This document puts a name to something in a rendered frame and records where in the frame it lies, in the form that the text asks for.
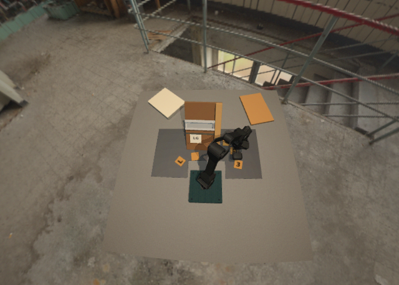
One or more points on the beige flat square board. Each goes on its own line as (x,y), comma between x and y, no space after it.
(166,103)

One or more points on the brown a-frame board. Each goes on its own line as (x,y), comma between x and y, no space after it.
(202,118)

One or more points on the orange flat square slab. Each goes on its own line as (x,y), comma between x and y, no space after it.
(256,109)

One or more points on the white paper ticket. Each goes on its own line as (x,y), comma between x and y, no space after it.
(195,138)

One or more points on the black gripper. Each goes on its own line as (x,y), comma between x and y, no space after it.
(237,155)

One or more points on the tan letter tile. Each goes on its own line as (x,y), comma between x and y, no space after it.
(238,164)
(180,161)

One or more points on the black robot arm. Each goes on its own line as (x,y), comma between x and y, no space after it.
(216,153)

